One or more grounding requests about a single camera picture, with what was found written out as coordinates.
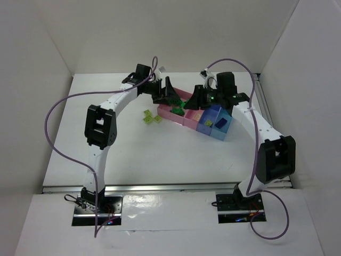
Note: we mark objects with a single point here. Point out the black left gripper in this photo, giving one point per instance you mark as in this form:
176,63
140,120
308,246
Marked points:
162,92

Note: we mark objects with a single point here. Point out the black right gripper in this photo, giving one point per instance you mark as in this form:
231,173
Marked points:
199,96

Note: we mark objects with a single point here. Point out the dark blue lego brick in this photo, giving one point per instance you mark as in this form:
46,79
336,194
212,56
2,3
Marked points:
220,124

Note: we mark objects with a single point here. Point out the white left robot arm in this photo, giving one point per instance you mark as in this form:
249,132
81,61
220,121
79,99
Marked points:
101,124

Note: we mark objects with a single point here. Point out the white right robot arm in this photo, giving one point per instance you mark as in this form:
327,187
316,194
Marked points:
240,108

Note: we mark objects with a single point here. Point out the beige lego brick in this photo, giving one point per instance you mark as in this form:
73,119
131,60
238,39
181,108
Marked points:
197,116

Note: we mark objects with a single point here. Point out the large pink container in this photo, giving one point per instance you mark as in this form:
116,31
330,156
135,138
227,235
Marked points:
165,111

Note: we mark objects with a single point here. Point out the purple blue container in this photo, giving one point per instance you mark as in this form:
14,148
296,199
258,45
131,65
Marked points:
208,114

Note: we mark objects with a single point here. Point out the light blue container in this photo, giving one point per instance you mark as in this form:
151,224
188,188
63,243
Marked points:
220,134

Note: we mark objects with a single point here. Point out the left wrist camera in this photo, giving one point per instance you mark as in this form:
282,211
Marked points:
161,69

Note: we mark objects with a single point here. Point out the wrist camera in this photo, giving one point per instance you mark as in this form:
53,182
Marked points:
207,76
161,69

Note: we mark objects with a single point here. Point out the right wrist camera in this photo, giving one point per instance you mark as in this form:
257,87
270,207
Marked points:
207,76

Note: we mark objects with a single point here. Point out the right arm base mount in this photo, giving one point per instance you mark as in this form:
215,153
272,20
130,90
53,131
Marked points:
233,210

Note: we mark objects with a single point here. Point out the aluminium front rail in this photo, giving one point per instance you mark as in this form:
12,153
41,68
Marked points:
144,188

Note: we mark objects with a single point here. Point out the aluminium side rail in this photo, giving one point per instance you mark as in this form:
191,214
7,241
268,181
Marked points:
266,112

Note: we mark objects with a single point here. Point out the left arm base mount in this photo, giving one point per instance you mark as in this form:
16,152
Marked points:
109,213

